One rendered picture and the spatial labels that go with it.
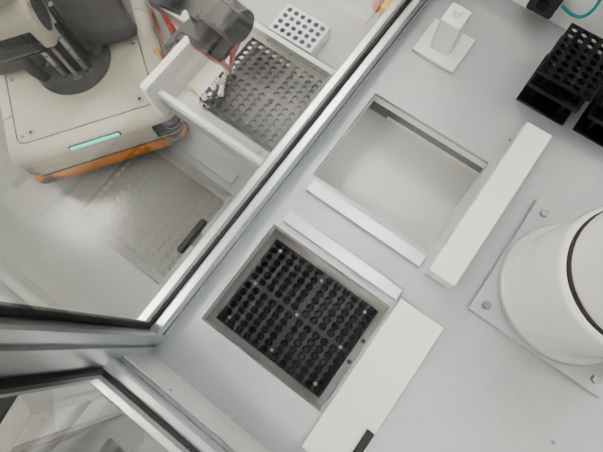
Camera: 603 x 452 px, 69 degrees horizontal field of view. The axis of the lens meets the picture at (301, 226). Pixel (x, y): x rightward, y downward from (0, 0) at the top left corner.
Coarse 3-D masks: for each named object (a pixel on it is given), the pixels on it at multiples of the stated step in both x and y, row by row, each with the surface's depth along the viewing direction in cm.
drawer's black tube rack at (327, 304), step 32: (288, 256) 80; (256, 288) 81; (288, 288) 78; (320, 288) 78; (256, 320) 80; (288, 320) 77; (320, 320) 77; (352, 320) 80; (288, 352) 75; (320, 352) 75; (320, 384) 77
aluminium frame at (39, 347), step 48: (384, 48) 80; (336, 96) 78; (240, 240) 76; (192, 288) 70; (0, 336) 35; (48, 336) 41; (96, 336) 50; (144, 336) 64; (0, 384) 38; (144, 384) 58; (192, 432) 55
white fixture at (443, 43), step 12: (456, 12) 75; (468, 12) 77; (432, 24) 85; (444, 24) 77; (456, 24) 76; (432, 36) 85; (444, 36) 79; (456, 36) 78; (420, 48) 84; (432, 48) 84; (444, 48) 82; (456, 48) 84; (468, 48) 84; (432, 60) 83; (444, 60) 83; (456, 60) 83
